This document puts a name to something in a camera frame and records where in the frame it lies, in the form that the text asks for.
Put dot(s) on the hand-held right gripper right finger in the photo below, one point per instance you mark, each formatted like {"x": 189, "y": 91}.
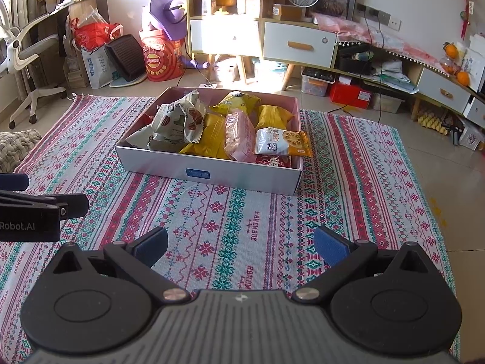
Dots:
{"x": 331, "y": 244}

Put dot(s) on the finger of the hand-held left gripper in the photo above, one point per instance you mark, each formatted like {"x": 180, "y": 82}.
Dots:
{"x": 72, "y": 203}
{"x": 15, "y": 182}

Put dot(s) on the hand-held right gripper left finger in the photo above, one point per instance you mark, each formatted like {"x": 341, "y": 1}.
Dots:
{"x": 151, "y": 244}

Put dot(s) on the pink cardboard box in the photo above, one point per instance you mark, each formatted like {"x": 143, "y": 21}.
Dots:
{"x": 227, "y": 176}

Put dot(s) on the red white snack packet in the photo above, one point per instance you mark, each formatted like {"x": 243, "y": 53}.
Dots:
{"x": 272, "y": 160}

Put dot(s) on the white orange biscuit packet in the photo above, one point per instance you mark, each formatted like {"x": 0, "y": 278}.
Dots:
{"x": 282, "y": 142}

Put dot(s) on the yellow striped snack packet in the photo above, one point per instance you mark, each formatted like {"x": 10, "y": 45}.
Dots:
{"x": 274, "y": 117}
{"x": 212, "y": 136}

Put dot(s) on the pink snack packet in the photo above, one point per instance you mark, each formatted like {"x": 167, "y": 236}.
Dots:
{"x": 238, "y": 136}

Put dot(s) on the yellow chips packet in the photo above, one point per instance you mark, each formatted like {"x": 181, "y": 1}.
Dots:
{"x": 235, "y": 102}

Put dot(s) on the grey knitted cushion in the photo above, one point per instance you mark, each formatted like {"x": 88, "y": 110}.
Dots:
{"x": 19, "y": 149}

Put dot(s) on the patterned woven mat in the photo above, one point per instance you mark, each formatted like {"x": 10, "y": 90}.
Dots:
{"x": 227, "y": 227}

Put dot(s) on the white shopping bag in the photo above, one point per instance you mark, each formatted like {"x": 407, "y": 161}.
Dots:
{"x": 98, "y": 68}

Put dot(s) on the white office chair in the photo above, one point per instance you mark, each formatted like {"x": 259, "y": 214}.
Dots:
{"x": 36, "y": 45}

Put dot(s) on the red box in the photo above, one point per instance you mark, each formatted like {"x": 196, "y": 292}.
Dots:
{"x": 350, "y": 94}

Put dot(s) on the clear plastic bin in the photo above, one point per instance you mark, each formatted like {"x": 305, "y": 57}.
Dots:
{"x": 388, "y": 103}

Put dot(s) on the black mesh basket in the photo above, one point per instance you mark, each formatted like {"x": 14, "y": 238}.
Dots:
{"x": 125, "y": 58}

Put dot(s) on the clear storage bin black lid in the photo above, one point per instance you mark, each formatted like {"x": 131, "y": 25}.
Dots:
{"x": 317, "y": 83}

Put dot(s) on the red plastic bag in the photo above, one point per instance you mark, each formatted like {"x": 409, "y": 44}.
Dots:
{"x": 94, "y": 34}

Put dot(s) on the red paper bag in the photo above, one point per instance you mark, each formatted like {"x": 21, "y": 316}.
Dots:
{"x": 161, "y": 58}

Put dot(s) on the white printed box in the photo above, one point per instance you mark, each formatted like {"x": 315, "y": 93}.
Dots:
{"x": 470, "y": 136}

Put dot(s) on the black box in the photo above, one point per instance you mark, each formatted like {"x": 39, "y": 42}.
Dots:
{"x": 354, "y": 60}

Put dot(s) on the purple plastic object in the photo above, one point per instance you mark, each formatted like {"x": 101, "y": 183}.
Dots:
{"x": 197, "y": 62}

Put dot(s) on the wooden desk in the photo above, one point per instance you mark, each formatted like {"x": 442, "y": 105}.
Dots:
{"x": 89, "y": 5}

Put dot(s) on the white drawer low cabinet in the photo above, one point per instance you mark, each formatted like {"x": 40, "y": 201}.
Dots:
{"x": 295, "y": 41}

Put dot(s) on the orange fruit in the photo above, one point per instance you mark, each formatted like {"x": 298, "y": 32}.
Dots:
{"x": 463, "y": 77}
{"x": 451, "y": 51}

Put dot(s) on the pink cloth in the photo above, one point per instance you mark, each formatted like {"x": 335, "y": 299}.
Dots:
{"x": 379, "y": 36}

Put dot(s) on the purple hat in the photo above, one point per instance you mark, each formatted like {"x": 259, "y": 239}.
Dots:
{"x": 166, "y": 9}

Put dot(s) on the wooden shelf cabinet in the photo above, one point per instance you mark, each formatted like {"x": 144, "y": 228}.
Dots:
{"x": 223, "y": 36}

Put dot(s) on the small cardboard box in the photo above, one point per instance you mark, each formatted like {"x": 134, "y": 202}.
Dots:
{"x": 288, "y": 12}

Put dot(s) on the white foam box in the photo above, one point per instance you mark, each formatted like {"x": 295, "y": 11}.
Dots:
{"x": 475, "y": 57}

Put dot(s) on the white carton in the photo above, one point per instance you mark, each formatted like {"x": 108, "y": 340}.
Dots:
{"x": 208, "y": 3}

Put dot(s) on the red hanging ornament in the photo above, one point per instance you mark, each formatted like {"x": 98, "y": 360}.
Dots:
{"x": 468, "y": 3}

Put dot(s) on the white wall socket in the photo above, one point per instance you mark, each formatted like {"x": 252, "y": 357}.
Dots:
{"x": 395, "y": 23}

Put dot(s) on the grey wall socket panel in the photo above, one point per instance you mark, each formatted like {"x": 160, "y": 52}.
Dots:
{"x": 373, "y": 13}

